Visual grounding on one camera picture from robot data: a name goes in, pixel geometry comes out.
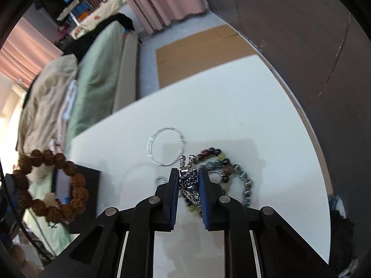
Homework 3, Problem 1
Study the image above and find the black clothing on bed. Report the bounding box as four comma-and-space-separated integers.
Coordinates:
54, 13, 134, 62

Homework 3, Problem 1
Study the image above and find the silver bangle ring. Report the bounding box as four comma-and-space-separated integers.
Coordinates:
146, 127, 186, 167

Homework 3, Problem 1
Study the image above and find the beige blanket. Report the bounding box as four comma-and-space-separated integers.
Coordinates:
16, 54, 78, 154

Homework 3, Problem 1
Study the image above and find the black gift box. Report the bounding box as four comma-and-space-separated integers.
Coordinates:
51, 165, 101, 234

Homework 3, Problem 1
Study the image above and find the silver charm bracelet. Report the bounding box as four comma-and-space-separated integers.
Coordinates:
153, 154, 203, 209

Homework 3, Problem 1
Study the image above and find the grey stone bead bracelet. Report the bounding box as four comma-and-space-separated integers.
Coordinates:
231, 164, 253, 208

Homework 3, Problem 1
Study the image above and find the patterned cream bedding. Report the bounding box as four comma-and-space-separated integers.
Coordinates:
70, 0, 126, 40

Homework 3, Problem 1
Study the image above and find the green bed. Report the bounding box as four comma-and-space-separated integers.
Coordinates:
22, 19, 140, 257

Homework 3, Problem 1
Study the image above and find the flat cardboard sheet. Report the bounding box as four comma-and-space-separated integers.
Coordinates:
156, 25, 256, 88

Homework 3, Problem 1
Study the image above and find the brown rudraksha bead bracelet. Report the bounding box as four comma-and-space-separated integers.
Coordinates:
12, 149, 90, 225

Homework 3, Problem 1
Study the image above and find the white table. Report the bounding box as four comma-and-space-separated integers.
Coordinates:
70, 56, 333, 277

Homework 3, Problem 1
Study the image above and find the pink left curtain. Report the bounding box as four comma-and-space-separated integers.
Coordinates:
1, 18, 63, 88

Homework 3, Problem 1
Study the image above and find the multicolour stone bead bracelet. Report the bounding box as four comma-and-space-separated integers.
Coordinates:
185, 147, 234, 218

